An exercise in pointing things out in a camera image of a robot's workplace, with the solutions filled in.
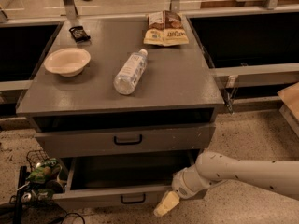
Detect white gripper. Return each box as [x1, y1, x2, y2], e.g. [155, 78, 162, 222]
[153, 165, 218, 217]

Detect grey drawer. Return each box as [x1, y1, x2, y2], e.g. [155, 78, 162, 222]
[54, 150, 200, 210]
[36, 123, 216, 158]

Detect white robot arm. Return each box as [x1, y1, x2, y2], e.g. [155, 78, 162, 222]
[153, 151, 299, 217]

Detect grey top drawer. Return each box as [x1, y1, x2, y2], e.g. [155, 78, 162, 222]
[36, 123, 216, 158]

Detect grey drawer cabinet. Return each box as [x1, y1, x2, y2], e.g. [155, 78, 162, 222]
[16, 15, 225, 161]

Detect green chip bag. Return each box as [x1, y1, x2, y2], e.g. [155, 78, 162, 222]
[27, 158, 62, 184]

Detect clear plastic water bottle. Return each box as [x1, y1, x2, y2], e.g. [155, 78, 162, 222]
[114, 49, 148, 95]

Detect cardboard box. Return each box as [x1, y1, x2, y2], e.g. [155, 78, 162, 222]
[278, 82, 299, 121]

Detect white bowl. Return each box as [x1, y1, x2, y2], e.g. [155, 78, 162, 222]
[44, 48, 91, 77]

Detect brown yellow chip bag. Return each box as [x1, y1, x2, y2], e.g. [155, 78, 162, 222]
[144, 10, 189, 47]

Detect small black snack packet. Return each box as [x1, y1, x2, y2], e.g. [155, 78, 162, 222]
[69, 26, 91, 43]

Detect black cable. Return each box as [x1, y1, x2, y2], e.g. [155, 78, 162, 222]
[46, 212, 86, 224]

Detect black wire basket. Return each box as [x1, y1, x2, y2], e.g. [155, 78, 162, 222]
[26, 149, 49, 171]

